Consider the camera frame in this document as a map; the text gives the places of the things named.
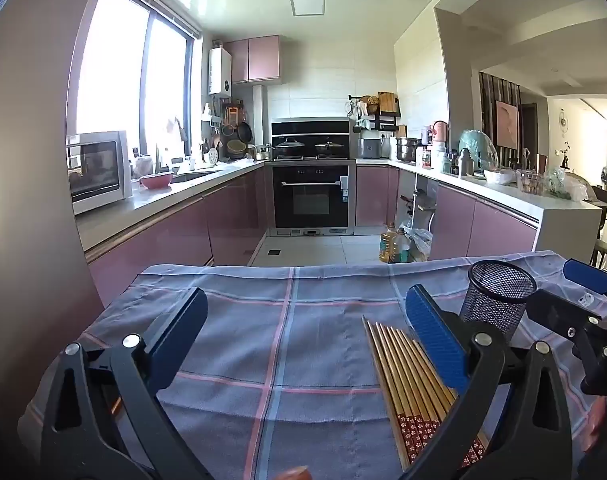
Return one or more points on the kitchen window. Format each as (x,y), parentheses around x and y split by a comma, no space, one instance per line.
(113,75)

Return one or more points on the dark slatted room divider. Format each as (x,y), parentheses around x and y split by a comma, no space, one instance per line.
(487,95)

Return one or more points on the person's right hand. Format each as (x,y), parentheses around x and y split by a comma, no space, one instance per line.
(598,427)

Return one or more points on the stainless steel thermos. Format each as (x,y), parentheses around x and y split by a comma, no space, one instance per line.
(464,162)

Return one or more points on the wooden cutting board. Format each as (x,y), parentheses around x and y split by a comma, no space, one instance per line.
(389,103)

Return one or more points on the white bowl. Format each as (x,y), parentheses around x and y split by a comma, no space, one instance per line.
(499,176)

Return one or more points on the hanging black frying pan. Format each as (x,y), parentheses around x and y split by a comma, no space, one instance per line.
(244,131)

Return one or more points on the stainless steel pot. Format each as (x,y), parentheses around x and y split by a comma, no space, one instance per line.
(408,150)

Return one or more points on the blue plaid tablecloth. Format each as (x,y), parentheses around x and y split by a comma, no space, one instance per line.
(283,340)

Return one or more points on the pink bowl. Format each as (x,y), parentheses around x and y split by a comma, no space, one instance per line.
(157,180)

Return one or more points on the white polka dot jar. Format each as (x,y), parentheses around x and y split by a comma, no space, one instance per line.
(212,157)

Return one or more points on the white canister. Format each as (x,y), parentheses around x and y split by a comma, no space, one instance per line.
(441,158)

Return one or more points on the plastic bag of greens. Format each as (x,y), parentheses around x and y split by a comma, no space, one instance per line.
(566,186)

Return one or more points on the pink base cabinet run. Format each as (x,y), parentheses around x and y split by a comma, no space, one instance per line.
(183,230)
(458,220)

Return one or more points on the woven bamboo basket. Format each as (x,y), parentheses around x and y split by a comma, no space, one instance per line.
(237,146)

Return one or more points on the black mesh utensil holder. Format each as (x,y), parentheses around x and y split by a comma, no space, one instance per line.
(493,305)

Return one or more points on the white microwave oven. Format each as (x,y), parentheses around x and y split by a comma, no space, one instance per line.
(96,170)

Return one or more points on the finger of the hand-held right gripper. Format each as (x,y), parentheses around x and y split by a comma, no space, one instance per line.
(558,312)
(591,275)

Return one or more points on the clear plastic bag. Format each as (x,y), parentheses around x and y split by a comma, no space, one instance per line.
(419,244)

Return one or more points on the black wall rack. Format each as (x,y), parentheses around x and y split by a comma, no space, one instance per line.
(373,120)

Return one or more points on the pink wall picture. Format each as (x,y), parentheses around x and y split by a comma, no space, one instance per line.
(507,124)

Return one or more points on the pink kettle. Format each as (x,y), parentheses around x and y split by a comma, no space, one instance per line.
(440,132)

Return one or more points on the bundle of bamboo chopsticks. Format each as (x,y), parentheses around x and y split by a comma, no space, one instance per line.
(403,385)

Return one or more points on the black integrated stove with oven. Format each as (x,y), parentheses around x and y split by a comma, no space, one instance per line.
(311,195)

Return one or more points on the pink upper cabinet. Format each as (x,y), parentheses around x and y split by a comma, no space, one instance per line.
(256,59)

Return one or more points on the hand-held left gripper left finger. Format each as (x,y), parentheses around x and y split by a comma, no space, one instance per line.
(178,335)

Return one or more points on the grey refrigerator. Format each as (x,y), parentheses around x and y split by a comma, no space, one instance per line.
(28,185)

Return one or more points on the black wok with lid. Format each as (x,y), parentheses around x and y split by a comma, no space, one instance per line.
(329,148)
(289,147)

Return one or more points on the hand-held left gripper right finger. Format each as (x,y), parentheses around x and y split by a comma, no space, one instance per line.
(433,340)

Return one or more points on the white water heater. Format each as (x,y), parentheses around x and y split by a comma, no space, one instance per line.
(220,71)

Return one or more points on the clear plastic container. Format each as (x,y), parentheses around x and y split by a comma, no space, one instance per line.
(531,182)

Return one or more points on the dark stool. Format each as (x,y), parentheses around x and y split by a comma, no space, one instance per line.
(602,250)

